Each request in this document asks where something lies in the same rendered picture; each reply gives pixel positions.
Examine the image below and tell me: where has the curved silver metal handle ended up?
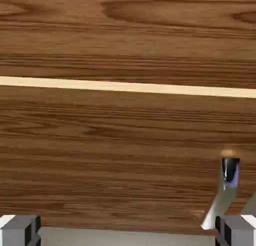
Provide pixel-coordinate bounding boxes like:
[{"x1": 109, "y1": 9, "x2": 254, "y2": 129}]
[{"x1": 200, "y1": 157, "x2": 256, "y2": 231}]

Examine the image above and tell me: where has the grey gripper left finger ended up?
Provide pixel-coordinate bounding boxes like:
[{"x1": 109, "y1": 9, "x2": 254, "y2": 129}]
[{"x1": 0, "y1": 214, "x2": 42, "y2": 246}]

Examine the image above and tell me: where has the dark wood cabinet door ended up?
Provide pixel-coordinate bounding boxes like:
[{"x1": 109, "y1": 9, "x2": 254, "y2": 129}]
[
  {"x1": 0, "y1": 0, "x2": 256, "y2": 90},
  {"x1": 0, "y1": 84, "x2": 256, "y2": 237}
]

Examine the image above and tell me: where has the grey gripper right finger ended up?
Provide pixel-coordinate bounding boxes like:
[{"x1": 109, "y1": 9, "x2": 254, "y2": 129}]
[{"x1": 214, "y1": 214, "x2": 256, "y2": 246}]

